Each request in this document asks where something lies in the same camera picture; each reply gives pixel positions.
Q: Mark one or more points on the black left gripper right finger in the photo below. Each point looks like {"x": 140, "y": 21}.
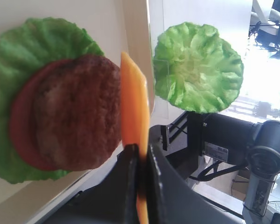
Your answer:
{"x": 170, "y": 200}

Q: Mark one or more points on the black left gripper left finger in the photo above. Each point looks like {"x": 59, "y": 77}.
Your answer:
{"x": 113, "y": 201}

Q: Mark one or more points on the orange cheese slice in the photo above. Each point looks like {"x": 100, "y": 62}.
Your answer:
{"x": 135, "y": 120}

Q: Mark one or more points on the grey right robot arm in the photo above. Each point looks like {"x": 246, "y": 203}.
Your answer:
{"x": 252, "y": 145}

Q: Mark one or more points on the brown meat patty on burger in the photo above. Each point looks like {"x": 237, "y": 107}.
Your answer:
{"x": 77, "y": 113}

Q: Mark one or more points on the red tomato slice on burger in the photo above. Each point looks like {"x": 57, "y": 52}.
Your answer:
{"x": 22, "y": 129}

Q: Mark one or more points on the standing green lettuce leaf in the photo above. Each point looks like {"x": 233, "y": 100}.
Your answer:
{"x": 195, "y": 69}

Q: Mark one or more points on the green lettuce leaf on burger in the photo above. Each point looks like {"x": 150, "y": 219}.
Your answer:
{"x": 24, "y": 50}

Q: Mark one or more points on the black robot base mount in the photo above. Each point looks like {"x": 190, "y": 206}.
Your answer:
{"x": 175, "y": 140}

